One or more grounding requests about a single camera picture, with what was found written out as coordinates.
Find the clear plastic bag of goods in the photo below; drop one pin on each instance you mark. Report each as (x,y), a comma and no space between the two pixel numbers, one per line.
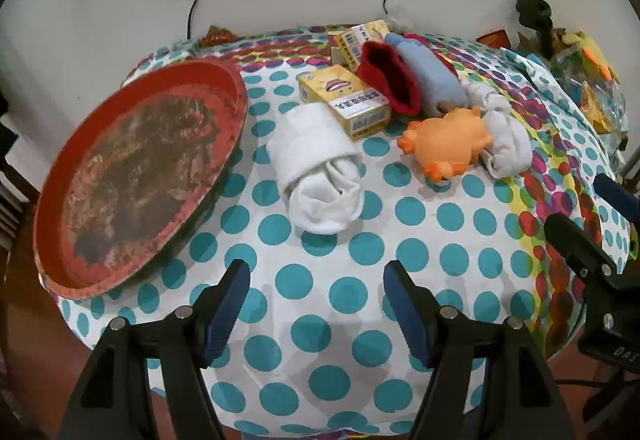
(590,75)

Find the yellow box with lips picture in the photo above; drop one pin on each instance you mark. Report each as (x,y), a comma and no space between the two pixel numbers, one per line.
(350,105)

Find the orange candy wrapper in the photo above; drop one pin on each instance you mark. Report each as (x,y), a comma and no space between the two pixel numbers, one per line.
(216,35)

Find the orange rubber chicken toy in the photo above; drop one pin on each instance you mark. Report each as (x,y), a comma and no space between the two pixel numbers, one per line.
(450,135)

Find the polka dot tablecloth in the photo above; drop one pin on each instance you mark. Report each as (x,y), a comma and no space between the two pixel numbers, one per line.
(320,290)

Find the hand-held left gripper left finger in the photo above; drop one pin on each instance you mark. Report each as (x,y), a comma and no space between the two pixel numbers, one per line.
(227,315)

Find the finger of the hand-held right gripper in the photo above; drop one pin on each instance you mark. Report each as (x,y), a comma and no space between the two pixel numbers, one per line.
(575,242)
(614,190)

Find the yellow box with barcode label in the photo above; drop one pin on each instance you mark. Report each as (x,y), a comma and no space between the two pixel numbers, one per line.
(357,43)

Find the large white sock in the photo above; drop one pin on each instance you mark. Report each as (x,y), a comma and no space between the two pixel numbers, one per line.
(315,170)

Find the dark wooden furniture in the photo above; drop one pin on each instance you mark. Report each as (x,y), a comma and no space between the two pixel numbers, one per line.
(15,170)

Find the red packet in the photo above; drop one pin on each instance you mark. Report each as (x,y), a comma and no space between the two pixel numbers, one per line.
(495,39)

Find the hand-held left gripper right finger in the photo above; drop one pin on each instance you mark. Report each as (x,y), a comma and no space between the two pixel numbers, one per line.
(407,315)

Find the red round tray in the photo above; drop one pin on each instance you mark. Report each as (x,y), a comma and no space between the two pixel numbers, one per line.
(140,170)

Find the light blue sock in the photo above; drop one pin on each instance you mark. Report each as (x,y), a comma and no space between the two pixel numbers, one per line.
(430,75)

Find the small white sock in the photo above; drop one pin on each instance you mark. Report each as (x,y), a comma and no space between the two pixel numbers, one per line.
(507,140)

